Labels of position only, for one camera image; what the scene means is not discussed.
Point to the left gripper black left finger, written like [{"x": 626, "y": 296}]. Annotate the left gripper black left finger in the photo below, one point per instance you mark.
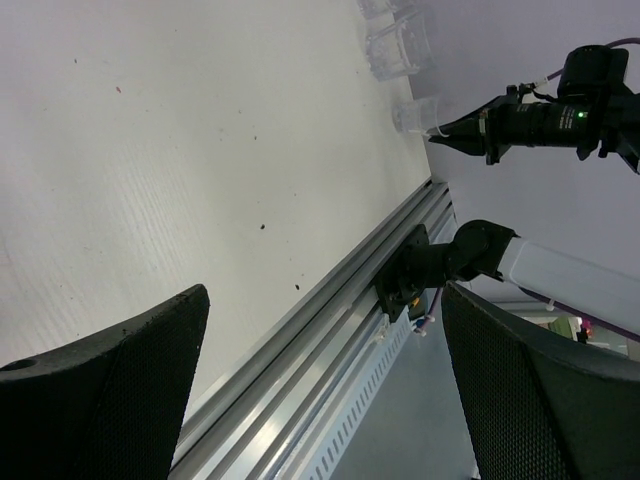
[{"x": 109, "y": 405}]

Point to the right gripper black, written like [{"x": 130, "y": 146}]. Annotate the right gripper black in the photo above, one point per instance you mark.
[{"x": 502, "y": 122}]

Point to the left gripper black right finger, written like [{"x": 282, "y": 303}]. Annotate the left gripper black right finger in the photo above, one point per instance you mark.
[{"x": 539, "y": 405}]

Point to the clear glass cup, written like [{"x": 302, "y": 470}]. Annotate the clear glass cup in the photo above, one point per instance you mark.
[
  {"x": 400, "y": 49},
  {"x": 420, "y": 116}
]

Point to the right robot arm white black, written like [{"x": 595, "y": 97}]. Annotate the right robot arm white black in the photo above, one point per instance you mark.
[{"x": 593, "y": 112}]

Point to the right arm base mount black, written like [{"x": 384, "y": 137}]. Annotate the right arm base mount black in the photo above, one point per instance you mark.
[{"x": 403, "y": 277}]

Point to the aluminium mounting rail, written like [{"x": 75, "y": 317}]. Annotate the aluminium mounting rail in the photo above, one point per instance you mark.
[{"x": 256, "y": 421}]

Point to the white slotted cable duct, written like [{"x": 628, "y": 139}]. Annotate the white slotted cable duct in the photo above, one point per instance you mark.
[{"x": 337, "y": 427}]

